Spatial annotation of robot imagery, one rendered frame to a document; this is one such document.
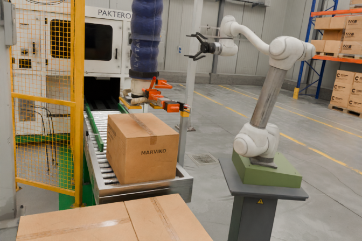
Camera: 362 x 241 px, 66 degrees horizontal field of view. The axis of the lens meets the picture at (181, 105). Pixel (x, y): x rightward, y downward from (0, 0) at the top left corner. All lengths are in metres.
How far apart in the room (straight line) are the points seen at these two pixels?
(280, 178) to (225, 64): 10.50
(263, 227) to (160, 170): 0.82
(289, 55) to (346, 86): 8.04
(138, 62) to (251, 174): 1.10
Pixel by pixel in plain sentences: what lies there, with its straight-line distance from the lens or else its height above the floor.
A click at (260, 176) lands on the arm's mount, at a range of 1.91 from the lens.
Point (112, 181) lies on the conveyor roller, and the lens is 2.23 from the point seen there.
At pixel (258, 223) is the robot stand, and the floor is 0.44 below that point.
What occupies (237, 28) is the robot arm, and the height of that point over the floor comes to 1.74.
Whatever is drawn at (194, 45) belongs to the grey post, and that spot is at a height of 1.57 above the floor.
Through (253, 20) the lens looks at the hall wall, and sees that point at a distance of 12.87.
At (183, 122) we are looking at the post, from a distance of 2.61.
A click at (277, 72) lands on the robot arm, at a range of 1.66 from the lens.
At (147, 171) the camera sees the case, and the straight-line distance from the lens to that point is 2.07.
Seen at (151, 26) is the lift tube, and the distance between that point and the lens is 2.04.
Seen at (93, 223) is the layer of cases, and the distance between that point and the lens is 1.81.
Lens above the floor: 1.61
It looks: 13 degrees down
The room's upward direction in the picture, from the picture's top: 5 degrees clockwise
